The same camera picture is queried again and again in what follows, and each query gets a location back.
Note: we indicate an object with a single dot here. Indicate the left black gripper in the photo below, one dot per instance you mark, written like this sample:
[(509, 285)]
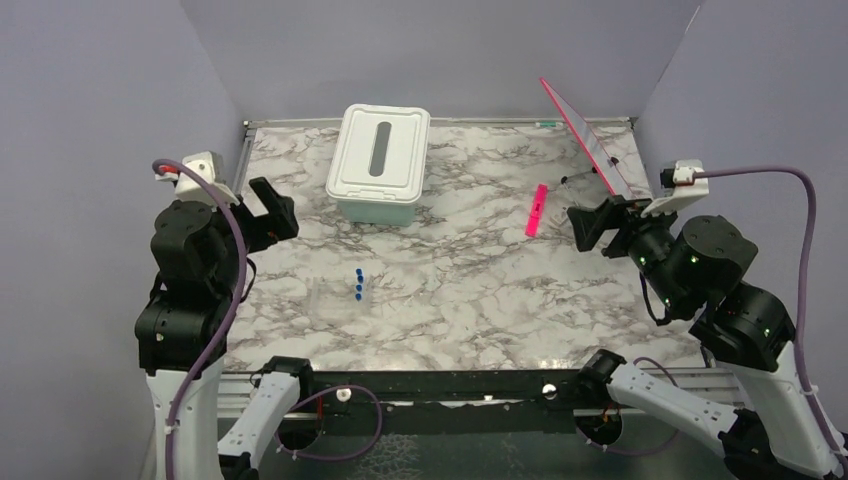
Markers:
[(279, 222)]

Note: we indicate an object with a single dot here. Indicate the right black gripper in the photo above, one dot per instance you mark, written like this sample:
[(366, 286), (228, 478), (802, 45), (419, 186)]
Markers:
[(613, 211)]

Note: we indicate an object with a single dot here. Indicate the teal plastic bin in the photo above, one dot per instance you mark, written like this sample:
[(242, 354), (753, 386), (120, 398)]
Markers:
[(378, 213)]

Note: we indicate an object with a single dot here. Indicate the white bin lid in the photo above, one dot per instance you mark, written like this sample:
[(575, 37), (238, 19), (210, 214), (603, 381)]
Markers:
[(380, 155)]

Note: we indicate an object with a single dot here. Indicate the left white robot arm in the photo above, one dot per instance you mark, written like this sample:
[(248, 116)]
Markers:
[(182, 342)]

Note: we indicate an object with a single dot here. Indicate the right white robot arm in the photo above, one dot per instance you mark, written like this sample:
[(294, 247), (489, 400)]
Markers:
[(782, 435)]

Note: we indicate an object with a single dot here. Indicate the small white eraser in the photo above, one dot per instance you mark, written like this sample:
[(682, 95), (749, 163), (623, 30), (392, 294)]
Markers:
[(559, 218)]

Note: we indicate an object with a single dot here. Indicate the whiteboard stand rod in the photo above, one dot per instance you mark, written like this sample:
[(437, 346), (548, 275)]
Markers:
[(592, 172)]

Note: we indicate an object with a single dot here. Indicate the pink highlighter marker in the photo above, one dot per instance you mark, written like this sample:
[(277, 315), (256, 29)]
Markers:
[(536, 210)]

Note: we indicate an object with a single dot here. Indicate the pink framed whiteboard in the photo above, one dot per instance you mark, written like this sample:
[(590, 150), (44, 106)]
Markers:
[(601, 160)]

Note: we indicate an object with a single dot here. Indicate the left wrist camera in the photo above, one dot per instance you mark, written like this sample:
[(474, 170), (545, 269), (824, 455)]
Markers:
[(207, 165)]

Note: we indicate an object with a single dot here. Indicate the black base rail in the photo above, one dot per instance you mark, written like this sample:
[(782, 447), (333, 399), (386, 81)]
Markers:
[(358, 403)]

